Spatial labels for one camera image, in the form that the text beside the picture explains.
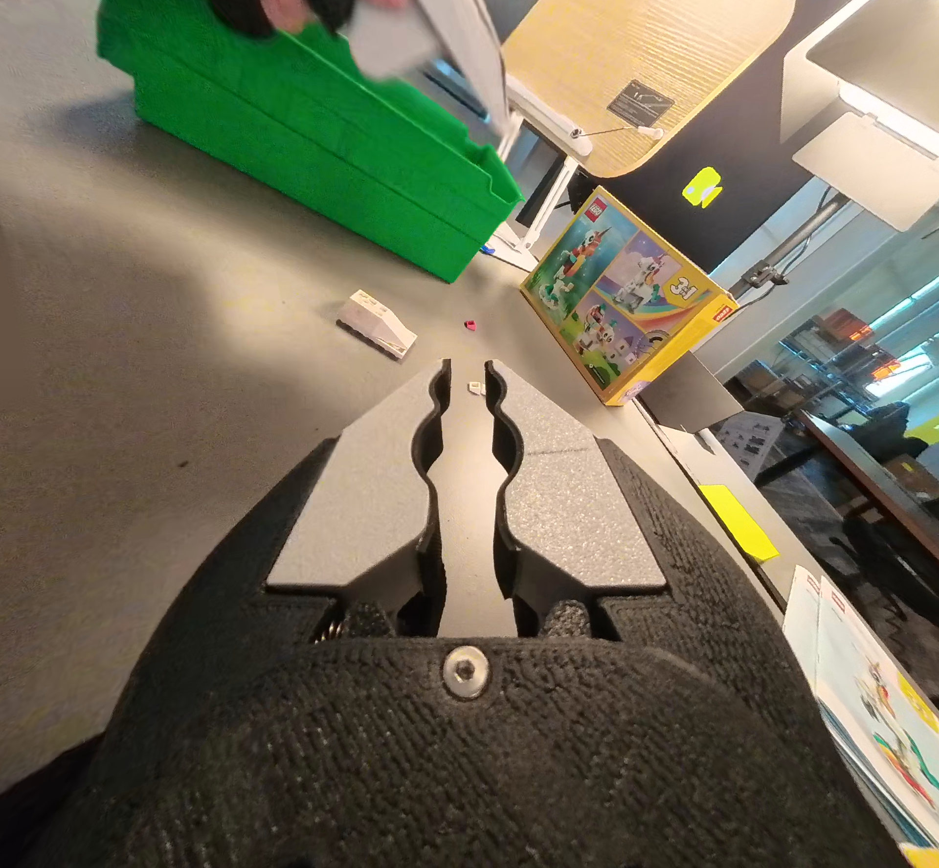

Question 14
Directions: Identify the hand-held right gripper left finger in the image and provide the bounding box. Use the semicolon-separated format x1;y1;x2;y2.
266;358;451;620

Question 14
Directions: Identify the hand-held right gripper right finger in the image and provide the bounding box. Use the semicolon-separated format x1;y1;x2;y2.
484;358;669;623

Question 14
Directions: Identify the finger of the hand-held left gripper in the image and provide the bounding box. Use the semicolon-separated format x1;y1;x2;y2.
412;0;516;140

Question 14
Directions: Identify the green plastic bin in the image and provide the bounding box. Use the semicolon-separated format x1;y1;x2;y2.
97;0;526;284

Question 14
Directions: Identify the white sloped Lego piece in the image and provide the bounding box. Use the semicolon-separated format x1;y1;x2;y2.
336;289;418;360

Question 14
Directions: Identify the yellow lego set box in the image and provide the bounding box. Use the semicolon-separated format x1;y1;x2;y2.
519;186;739;407

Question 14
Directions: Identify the lego instruction booklet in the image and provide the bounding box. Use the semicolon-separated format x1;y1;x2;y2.
782;566;939;856

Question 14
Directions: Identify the yellow sticky note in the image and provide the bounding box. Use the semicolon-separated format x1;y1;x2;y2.
697;484;780;563

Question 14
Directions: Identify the grey cardboard flap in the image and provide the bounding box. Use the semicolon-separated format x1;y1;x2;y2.
638;351;745;435

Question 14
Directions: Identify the black label sticker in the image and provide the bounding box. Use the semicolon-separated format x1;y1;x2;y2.
607;79;676;129

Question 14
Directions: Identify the printed paper sheet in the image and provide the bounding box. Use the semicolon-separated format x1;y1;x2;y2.
715;412;785;480

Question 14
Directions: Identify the brown background desk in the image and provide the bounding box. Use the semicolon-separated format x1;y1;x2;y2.
796;409;939;562

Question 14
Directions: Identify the metal storage shelf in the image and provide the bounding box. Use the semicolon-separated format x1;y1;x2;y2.
778;307;927;408

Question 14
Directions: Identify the black office chair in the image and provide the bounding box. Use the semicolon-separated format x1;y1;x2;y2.
840;509;939;620

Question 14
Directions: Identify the white overhead light panel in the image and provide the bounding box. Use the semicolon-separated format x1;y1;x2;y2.
779;0;939;233

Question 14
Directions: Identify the white table frame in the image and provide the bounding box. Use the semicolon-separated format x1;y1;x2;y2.
484;76;666;254

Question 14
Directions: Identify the yellow wall sticker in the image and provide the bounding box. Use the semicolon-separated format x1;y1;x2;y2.
681;166;725;210

